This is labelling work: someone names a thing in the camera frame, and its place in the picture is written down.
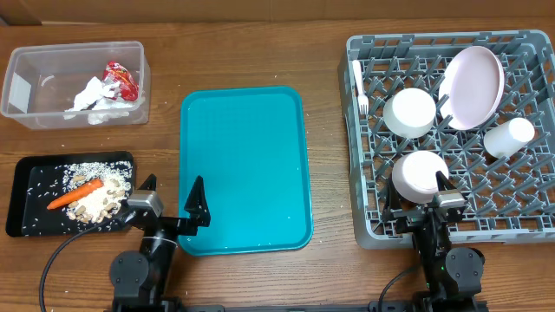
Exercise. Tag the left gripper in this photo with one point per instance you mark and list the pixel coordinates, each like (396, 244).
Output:
(187, 226)

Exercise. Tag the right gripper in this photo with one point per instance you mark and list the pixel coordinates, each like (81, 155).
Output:
(409, 217)

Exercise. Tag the pink bowl with peanuts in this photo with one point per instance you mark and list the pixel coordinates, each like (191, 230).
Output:
(414, 177)

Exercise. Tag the orange carrot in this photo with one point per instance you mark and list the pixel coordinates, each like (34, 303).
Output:
(80, 192)

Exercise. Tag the white bowl with rice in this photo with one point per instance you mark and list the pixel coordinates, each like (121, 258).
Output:
(409, 113)

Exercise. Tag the white paper cup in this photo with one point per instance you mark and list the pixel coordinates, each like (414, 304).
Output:
(509, 137)

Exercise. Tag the white plastic fork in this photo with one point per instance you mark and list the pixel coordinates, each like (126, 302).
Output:
(363, 101)

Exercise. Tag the red snack wrapper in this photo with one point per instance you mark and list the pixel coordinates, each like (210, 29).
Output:
(121, 81)

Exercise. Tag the pink round plate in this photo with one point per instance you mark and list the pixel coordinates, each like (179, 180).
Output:
(474, 84)

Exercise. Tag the white tissue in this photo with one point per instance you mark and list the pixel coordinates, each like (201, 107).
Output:
(101, 95)

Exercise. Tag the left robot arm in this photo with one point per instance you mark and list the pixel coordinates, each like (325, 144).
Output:
(140, 276)

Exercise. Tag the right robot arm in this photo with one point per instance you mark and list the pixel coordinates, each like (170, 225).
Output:
(453, 274)

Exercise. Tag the grey dishwasher rack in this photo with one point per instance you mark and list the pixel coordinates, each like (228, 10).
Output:
(510, 200)

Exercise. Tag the spilled white rice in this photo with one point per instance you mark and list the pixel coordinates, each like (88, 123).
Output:
(112, 173)

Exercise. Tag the pile of peanuts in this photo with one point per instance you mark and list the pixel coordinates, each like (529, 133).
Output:
(102, 203)

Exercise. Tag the teal serving tray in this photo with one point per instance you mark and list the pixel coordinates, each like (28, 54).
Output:
(249, 147)

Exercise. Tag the black plastic tray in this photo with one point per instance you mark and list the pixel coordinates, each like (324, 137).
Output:
(22, 173)

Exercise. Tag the clear plastic bin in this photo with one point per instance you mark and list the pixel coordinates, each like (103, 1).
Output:
(41, 82)

